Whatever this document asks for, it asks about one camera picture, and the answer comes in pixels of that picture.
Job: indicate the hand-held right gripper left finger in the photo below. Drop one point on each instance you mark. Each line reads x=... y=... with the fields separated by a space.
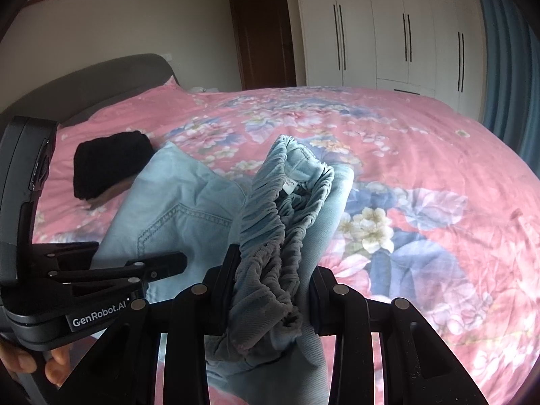
x=221 y=297

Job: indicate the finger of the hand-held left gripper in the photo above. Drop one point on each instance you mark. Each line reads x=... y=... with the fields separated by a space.
x=164 y=263
x=67 y=255

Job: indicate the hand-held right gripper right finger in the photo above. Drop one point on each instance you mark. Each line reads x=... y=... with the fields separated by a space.
x=322 y=306

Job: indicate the light blue denim pants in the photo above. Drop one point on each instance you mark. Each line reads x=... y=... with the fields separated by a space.
x=190 y=202

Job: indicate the person's left hand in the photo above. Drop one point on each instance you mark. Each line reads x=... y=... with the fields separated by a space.
x=23 y=360

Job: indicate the black folded cloth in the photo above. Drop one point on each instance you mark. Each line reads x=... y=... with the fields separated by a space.
x=112 y=164

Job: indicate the grey bed headboard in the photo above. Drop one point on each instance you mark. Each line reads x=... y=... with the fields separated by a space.
x=84 y=84

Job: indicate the pink floral blanket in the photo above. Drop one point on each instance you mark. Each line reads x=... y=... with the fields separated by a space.
x=422 y=156

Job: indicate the dark brown door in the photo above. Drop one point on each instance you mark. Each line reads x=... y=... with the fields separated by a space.
x=263 y=38

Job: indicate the white wardrobe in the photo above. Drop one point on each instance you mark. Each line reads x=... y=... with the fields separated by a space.
x=379 y=29

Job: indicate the blue curtain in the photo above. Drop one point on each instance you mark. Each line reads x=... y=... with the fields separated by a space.
x=512 y=71

